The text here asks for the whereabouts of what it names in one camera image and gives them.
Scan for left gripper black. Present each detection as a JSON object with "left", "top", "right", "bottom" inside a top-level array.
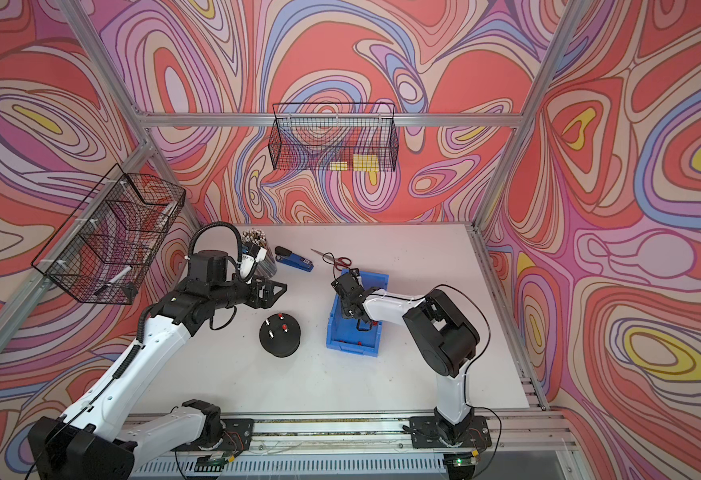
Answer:
[{"left": 209, "top": 271, "right": 288, "bottom": 312}]

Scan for blue plastic bin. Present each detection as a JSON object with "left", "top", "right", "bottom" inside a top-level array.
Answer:
[{"left": 326, "top": 271, "right": 388, "bottom": 357}]

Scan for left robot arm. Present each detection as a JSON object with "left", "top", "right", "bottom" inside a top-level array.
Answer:
[{"left": 28, "top": 221, "right": 288, "bottom": 479}]

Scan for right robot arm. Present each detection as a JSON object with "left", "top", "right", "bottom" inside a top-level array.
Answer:
[{"left": 328, "top": 269, "right": 488, "bottom": 448}]

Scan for black round screw base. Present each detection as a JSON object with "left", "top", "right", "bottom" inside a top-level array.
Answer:
[{"left": 258, "top": 313, "right": 302, "bottom": 358}]

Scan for metal pen cup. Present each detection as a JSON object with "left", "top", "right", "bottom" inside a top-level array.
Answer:
[{"left": 242, "top": 229, "right": 276, "bottom": 264}]

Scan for blue black stapler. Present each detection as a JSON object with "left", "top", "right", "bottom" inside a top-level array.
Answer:
[{"left": 274, "top": 246, "right": 314, "bottom": 272}]

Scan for yellow sticky note pad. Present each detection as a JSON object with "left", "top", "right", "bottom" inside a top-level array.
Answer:
[{"left": 351, "top": 154, "right": 380, "bottom": 172}]

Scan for white marker in basket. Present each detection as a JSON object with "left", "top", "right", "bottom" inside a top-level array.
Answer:
[{"left": 94, "top": 266, "right": 132, "bottom": 296}]

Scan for red handled scissors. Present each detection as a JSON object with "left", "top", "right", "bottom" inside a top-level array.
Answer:
[{"left": 312, "top": 249, "right": 352, "bottom": 272}]

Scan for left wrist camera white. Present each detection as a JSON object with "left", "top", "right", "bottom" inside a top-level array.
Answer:
[{"left": 238, "top": 242, "right": 266, "bottom": 283}]

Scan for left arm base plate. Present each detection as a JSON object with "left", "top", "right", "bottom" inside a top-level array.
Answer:
[{"left": 174, "top": 418, "right": 254, "bottom": 453}]

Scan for black wire basket back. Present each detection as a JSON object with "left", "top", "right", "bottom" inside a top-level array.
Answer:
[{"left": 268, "top": 101, "right": 399, "bottom": 173}]

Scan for black wire basket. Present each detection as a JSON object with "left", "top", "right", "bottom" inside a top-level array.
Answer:
[
  {"left": 268, "top": 101, "right": 399, "bottom": 173},
  {"left": 32, "top": 165, "right": 186, "bottom": 305}
]

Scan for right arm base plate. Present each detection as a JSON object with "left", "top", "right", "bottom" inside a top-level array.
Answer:
[{"left": 402, "top": 415, "right": 493, "bottom": 451}]

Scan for black wire basket left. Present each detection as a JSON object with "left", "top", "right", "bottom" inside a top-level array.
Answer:
[{"left": 32, "top": 165, "right": 186, "bottom": 305}]

